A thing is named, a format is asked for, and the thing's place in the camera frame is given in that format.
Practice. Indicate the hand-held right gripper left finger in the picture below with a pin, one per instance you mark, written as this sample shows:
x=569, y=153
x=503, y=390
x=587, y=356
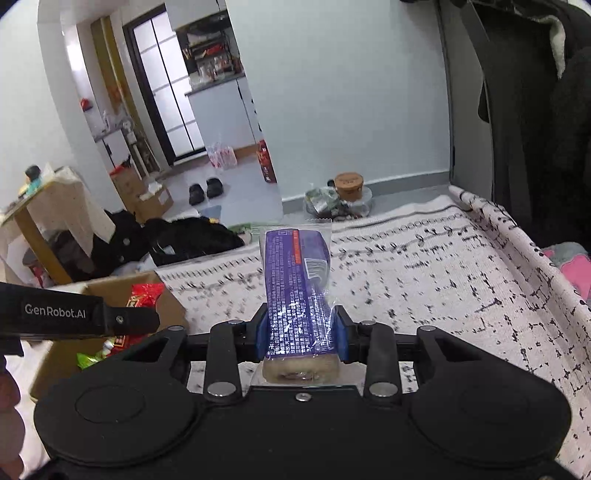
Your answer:
x=260, y=336

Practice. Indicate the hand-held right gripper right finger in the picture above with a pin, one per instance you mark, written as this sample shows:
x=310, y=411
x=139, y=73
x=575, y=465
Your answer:
x=344, y=336

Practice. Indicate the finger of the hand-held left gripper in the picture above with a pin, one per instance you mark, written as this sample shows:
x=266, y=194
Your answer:
x=131, y=320

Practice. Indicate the red snack bar packet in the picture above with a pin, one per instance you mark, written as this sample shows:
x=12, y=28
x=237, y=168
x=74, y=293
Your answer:
x=145, y=295

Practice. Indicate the green silver snack packet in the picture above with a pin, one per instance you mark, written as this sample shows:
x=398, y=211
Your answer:
x=92, y=360

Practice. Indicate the purple bread packet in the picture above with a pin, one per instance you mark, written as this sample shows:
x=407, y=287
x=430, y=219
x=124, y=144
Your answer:
x=295, y=286

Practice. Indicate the person's left hand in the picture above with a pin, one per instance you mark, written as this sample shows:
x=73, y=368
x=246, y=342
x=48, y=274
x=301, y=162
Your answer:
x=8, y=415

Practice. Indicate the white black-patterned blanket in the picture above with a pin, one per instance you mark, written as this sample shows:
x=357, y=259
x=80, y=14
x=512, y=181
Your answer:
x=415, y=277

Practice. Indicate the black clothing pile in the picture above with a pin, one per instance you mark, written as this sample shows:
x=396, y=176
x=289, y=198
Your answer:
x=184, y=240

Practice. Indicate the wooden side table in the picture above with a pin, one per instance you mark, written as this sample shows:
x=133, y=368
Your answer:
x=55, y=207

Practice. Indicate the small cardboard box with paper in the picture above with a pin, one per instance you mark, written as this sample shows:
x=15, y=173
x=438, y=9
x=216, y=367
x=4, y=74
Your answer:
x=154, y=203

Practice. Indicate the blue floor mat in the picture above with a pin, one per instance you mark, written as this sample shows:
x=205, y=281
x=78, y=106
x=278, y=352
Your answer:
x=211, y=211

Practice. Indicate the clear plastic bag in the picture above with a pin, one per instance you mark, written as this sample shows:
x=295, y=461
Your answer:
x=323, y=203

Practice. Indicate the plain cardboard box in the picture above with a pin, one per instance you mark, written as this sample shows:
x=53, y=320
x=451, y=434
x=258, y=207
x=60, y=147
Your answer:
x=125, y=184

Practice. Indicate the black shoe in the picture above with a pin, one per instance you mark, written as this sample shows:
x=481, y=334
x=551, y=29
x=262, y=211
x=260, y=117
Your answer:
x=215, y=188
x=197, y=194

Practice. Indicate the black round object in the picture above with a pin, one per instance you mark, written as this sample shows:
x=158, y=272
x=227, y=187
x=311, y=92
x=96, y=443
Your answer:
x=33, y=173

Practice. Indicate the brown lidded cup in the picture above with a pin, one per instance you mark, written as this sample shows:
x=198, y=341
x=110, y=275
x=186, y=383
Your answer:
x=348, y=187

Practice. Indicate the red printed package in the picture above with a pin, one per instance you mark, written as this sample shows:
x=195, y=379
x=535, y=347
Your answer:
x=267, y=161

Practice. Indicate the pack of water bottles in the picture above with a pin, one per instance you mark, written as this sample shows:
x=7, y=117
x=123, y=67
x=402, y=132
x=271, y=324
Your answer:
x=221, y=156

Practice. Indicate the white kitchen cabinet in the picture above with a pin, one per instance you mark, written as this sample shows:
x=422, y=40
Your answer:
x=217, y=115

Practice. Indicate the pink cloth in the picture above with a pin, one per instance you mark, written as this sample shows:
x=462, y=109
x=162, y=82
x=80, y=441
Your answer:
x=572, y=270

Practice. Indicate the black framed glass door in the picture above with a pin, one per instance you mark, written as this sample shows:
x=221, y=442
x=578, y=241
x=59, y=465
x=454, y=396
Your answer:
x=164, y=83

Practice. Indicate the kitchen shelf with goods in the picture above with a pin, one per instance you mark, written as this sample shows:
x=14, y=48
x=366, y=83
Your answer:
x=212, y=50

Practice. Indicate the black hanging coat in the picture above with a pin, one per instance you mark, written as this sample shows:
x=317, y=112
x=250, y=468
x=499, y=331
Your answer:
x=531, y=115

